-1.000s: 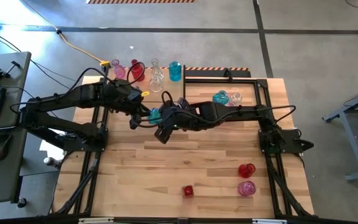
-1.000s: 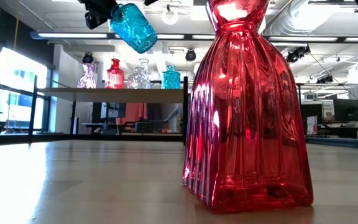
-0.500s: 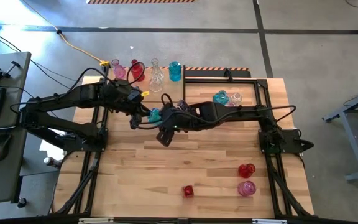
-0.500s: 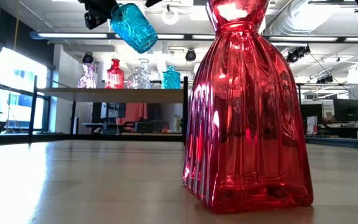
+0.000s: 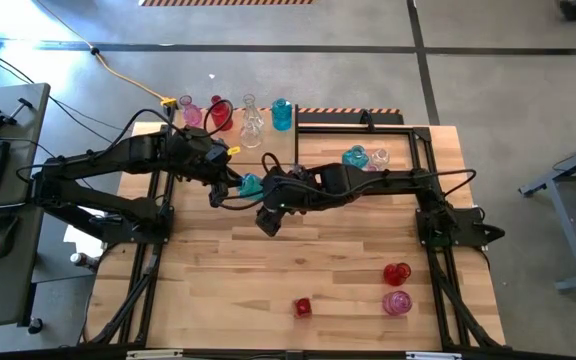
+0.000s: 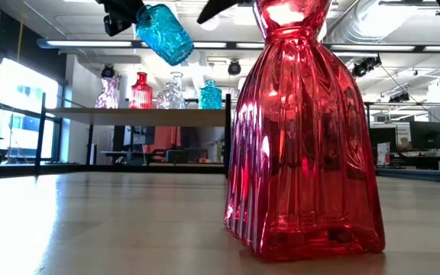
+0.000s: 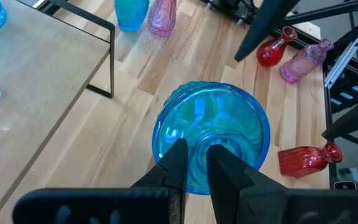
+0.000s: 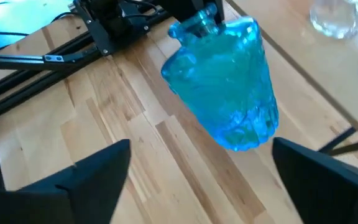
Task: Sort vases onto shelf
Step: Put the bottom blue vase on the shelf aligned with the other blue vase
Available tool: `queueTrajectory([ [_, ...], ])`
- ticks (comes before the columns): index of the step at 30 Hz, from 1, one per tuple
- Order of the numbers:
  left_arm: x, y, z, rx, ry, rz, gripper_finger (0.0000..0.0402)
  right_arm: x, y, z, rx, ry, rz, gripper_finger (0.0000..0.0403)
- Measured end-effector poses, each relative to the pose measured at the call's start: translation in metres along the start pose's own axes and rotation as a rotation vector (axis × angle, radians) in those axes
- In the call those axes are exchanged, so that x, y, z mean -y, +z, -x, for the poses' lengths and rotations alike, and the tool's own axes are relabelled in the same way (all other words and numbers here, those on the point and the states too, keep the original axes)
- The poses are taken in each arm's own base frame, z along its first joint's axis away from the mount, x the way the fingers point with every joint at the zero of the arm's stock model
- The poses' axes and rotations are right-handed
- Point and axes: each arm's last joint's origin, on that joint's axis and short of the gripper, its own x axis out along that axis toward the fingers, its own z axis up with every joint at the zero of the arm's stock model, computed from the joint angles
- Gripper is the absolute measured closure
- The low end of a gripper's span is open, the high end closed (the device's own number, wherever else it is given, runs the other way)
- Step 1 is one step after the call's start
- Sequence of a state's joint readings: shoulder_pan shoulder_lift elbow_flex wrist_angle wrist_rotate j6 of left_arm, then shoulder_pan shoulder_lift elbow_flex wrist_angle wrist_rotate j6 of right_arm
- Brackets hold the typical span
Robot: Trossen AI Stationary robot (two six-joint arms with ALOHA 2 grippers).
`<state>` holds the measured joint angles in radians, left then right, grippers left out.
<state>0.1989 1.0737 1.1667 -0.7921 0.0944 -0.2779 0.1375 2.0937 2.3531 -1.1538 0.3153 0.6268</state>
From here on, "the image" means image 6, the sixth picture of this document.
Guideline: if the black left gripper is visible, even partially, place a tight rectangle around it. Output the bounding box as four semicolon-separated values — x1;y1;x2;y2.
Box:
95;0;147;23

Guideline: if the teal round glass vase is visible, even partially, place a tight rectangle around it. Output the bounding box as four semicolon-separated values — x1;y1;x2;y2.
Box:
134;3;195;66

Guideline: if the red ribbed glass bottle vase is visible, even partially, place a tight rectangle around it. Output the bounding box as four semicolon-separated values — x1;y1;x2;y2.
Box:
128;71;154;110

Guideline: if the teal cylindrical glass vase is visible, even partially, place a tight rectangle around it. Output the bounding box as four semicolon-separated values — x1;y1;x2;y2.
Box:
199;79;223;111

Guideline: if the clear twisted glass vase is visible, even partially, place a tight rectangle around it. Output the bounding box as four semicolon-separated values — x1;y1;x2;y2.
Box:
169;71;186;110

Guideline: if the pink twisted glass vase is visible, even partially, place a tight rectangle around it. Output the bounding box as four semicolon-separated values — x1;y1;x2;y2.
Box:
94;76;120;110

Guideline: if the red square fluted glass vase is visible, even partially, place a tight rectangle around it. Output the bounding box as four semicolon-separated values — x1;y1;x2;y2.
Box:
223;0;386;264

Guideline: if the long ceiling light strip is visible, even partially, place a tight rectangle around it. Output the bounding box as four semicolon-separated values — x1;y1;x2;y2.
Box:
36;37;440;53

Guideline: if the dark display screen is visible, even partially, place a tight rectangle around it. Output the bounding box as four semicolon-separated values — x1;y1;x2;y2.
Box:
113;125;156;147

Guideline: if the orange partition panel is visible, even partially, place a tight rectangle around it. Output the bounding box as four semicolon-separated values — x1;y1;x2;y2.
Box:
147;126;182;153

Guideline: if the large window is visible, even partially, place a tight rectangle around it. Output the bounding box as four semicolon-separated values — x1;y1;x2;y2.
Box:
0;57;66;163

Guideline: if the black ceiling spotlight cluster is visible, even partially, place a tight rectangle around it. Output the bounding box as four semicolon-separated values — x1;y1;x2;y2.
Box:
351;55;383;79

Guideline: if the black computer monitor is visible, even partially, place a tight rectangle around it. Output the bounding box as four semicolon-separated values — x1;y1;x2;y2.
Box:
368;127;396;154
409;121;440;150

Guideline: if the white standing sign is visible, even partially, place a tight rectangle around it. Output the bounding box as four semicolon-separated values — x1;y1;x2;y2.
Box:
376;142;392;166

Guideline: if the dark office desk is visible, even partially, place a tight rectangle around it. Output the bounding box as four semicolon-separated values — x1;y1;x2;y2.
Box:
372;154;440;172

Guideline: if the white ring ceiling lamp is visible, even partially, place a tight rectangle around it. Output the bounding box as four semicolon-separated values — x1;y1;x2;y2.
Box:
199;11;221;32

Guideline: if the wooden shelf black metal frame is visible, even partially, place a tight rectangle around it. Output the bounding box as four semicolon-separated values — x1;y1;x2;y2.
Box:
34;91;232;180

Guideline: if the yellow hanging strap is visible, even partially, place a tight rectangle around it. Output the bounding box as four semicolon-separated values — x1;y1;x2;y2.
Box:
16;7;26;64

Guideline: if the silver air duct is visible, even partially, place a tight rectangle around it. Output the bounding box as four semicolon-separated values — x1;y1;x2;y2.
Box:
325;0;419;44

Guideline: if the black aluminium frame rail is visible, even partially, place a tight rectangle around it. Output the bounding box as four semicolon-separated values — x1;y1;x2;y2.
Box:
0;162;37;183
374;167;440;186
36;163;227;176

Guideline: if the black workstation frame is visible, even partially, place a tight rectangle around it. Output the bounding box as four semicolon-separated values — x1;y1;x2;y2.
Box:
363;99;440;129

